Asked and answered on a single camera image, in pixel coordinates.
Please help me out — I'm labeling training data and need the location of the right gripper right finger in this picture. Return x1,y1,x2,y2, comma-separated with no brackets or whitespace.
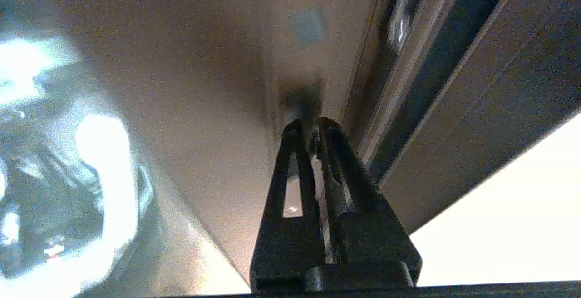
315,116,423,288

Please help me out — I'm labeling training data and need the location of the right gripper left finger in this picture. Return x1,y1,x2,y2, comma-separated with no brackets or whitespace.
250,119,328,292

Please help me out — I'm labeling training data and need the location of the brown framed sliding glass door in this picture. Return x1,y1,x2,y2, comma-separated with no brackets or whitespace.
0,0,391,289

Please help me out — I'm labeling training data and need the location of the white sheer curtain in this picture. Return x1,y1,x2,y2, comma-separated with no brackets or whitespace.
409,112,581,287

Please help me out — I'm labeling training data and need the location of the dark brown door jamb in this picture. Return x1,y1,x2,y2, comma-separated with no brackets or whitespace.
345,0,581,235

